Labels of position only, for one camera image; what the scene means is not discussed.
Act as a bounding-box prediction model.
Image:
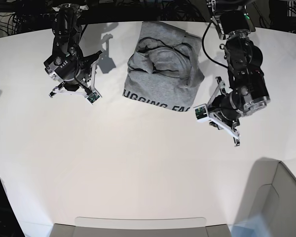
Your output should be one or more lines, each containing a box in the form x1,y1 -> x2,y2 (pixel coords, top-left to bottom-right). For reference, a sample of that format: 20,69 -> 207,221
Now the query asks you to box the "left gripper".
208,91 -> 246,128

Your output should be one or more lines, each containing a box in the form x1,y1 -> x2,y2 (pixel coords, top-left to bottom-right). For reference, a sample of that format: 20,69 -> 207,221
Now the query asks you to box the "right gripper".
44,50 -> 103,91

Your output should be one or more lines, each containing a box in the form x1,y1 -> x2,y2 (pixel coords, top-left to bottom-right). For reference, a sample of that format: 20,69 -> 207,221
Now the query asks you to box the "grey T-shirt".
123,21 -> 205,112

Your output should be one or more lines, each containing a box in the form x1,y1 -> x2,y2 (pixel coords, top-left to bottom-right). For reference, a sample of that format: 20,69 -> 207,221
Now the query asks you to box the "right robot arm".
44,0 -> 102,94

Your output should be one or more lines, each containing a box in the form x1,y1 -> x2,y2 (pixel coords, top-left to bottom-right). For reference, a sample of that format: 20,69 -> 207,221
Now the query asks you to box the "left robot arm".
206,0 -> 270,129

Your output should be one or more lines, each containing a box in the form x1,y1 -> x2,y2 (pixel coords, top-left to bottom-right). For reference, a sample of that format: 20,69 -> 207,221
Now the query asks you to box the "grey plastic bin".
230,159 -> 296,237

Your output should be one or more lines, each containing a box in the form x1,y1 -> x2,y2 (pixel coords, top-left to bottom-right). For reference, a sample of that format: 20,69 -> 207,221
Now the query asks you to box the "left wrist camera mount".
193,77 -> 240,147

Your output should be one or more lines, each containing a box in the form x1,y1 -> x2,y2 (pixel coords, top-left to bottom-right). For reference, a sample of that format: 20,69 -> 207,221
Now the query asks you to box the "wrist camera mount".
193,77 -> 240,147
49,62 -> 102,104

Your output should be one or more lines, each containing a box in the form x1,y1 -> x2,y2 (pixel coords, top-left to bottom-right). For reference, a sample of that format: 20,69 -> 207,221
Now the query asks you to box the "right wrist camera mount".
49,62 -> 102,104

